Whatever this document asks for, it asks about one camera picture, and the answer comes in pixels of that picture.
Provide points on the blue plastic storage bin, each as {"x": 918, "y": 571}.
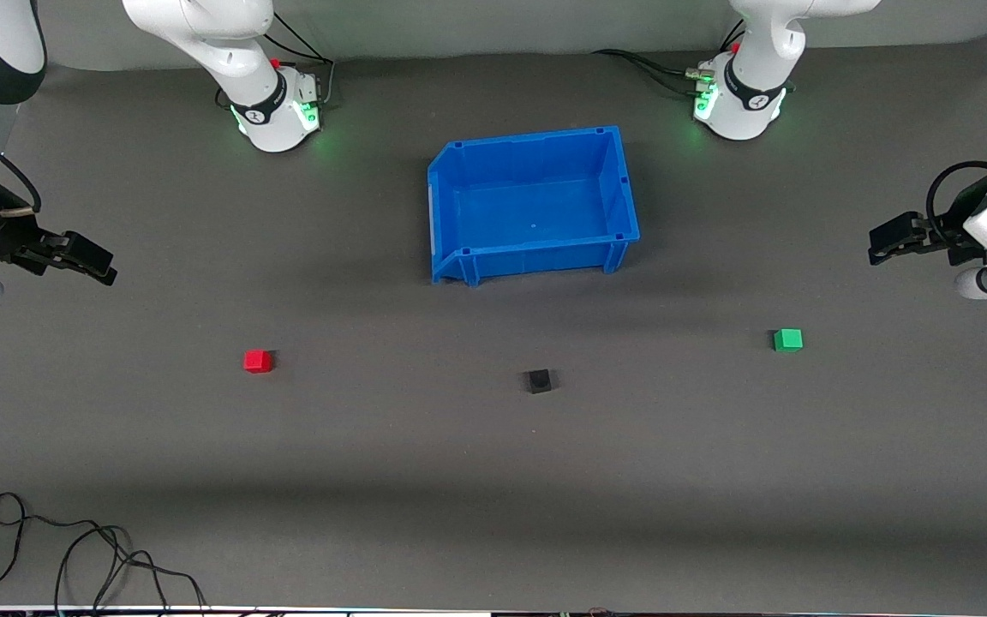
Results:
{"x": 536, "y": 210}

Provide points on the small black cube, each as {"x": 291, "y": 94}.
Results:
{"x": 539, "y": 381}

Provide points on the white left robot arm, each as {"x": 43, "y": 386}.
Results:
{"x": 759, "y": 77}

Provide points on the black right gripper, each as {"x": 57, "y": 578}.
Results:
{"x": 2, "y": 239}

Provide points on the small red cube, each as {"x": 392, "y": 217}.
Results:
{"x": 257, "y": 362}

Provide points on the grey table mat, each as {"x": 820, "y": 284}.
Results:
{"x": 493, "y": 480}

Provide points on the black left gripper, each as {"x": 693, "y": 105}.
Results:
{"x": 953, "y": 242}

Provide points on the small green cube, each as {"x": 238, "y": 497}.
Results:
{"x": 787, "y": 340}

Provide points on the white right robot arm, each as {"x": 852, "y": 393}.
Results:
{"x": 228, "y": 51}

